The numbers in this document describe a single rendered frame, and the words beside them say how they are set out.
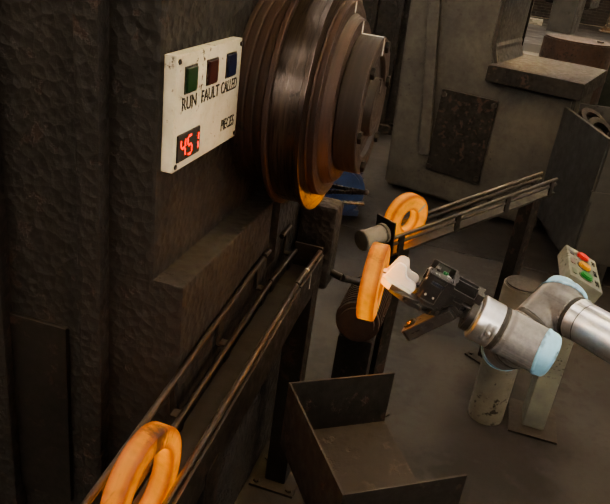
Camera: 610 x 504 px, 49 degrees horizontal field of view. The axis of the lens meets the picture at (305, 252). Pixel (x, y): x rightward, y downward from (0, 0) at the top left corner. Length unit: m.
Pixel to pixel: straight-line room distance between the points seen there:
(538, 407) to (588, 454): 0.21
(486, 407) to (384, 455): 1.16
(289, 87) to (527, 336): 0.63
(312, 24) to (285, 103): 0.15
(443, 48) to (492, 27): 0.30
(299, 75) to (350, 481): 0.71
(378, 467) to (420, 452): 1.00
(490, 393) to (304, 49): 1.46
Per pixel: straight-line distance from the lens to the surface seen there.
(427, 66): 4.16
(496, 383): 2.34
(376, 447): 1.28
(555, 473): 2.36
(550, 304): 1.47
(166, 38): 1.04
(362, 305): 1.28
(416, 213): 2.01
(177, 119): 1.06
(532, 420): 2.47
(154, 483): 1.11
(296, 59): 1.25
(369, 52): 1.34
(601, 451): 2.53
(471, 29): 4.10
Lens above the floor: 1.43
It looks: 25 degrees down
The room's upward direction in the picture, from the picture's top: 8 degrees clockwise
